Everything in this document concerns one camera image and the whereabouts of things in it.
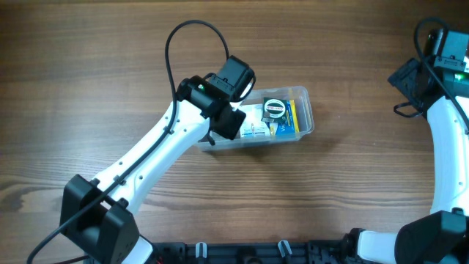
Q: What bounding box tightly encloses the black cable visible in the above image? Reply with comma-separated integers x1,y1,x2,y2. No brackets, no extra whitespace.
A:
26,19,231,264
392,16,469,135

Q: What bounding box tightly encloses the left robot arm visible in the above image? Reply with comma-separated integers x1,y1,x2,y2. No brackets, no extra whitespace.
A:
60,56,256,263

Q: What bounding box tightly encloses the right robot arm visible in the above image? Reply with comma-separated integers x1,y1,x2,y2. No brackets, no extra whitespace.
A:
348,29,468,263

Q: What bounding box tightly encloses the clear plastic container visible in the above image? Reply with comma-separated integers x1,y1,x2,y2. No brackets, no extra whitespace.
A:
196,86,314,151

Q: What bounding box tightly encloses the left black cable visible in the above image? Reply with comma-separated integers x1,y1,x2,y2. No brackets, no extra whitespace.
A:
26,19,231,264

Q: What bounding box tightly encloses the green round floss pack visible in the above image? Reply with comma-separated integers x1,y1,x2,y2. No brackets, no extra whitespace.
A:
262,97,288,124

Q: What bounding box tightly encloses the white blue medicine box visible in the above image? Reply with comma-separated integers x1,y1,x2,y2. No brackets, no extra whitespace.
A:
238,104,270,138

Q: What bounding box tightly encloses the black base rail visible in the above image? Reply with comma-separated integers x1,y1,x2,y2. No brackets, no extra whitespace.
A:
147,240,366,264

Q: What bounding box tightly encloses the right black cable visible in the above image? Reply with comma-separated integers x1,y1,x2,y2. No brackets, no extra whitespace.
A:
392,16,469,135

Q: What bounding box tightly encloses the blue yellow VapoDrops box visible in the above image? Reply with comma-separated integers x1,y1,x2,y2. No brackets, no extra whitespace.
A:
267,100,300,136

